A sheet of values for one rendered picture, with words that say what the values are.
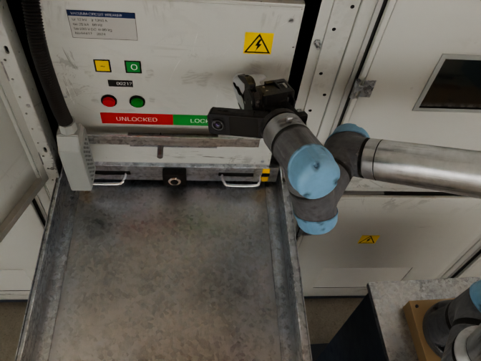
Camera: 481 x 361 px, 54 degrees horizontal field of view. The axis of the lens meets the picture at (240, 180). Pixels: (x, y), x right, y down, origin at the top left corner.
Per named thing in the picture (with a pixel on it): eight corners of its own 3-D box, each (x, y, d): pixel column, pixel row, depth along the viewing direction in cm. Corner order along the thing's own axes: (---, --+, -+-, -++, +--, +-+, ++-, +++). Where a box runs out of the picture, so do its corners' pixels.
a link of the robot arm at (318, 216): (353, 199, 88) (348, 156, 80) (328, 244, 82) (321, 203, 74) (314, 189, 92) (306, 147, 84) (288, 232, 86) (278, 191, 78)
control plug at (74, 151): (92, 191, 109) (78, 142, 95) (71, 191, 109) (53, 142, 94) (96, 165, 114) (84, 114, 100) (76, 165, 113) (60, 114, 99)
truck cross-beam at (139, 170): (275, 182, 126) (279, 168, 122) (69, 179, 121) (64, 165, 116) (274, 167, 129) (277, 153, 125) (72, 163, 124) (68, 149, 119)
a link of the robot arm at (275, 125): (270, 165, 81) (271, 124, 75) (260, 150, 84) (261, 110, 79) (309, 156, 82) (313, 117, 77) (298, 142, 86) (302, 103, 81)
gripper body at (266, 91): (280, 109, 95) (305, 142, 86) (240, 117, 93) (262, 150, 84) (282, 75, 90) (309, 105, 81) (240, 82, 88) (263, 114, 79)
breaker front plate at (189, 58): (268, 170, 123) (303, 11, 84) (77, 167, 118) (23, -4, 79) (267, 167, 123) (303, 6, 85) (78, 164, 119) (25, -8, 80)
